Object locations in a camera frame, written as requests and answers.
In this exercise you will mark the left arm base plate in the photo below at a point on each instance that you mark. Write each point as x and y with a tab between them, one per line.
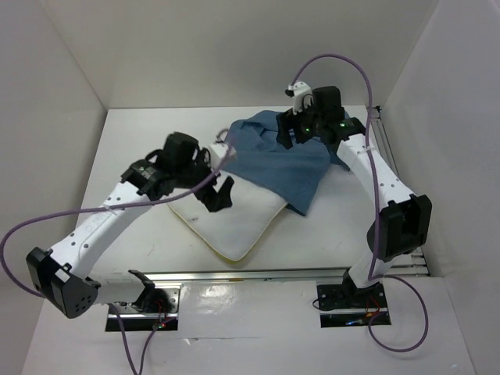
164	301

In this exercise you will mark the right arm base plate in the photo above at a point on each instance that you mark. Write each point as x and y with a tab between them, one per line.
335	296

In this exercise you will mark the aluminium rail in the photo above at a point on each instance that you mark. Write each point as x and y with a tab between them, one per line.
414	258
256	275

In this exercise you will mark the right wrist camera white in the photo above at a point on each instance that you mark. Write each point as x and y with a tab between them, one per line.
302	96

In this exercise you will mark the blue pillowcase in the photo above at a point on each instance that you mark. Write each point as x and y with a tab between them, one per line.
293	174

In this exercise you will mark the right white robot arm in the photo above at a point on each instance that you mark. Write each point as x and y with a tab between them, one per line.
351	144

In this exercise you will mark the aluminium rail right side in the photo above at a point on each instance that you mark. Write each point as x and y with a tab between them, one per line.
414	258

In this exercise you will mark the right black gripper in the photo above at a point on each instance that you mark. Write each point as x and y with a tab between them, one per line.
287	120

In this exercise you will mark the aluminium rail front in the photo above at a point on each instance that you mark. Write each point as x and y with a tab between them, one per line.
256	275

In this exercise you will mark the cream yellow pillow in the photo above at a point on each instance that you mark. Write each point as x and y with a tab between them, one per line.
232	232

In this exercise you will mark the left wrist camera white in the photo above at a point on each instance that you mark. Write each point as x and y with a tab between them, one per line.
221	153

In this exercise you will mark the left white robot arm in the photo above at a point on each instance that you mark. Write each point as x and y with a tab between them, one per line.
61	273

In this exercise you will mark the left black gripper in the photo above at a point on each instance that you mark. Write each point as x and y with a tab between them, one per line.
212	199

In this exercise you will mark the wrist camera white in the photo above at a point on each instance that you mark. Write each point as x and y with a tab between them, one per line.
221	153
302	96

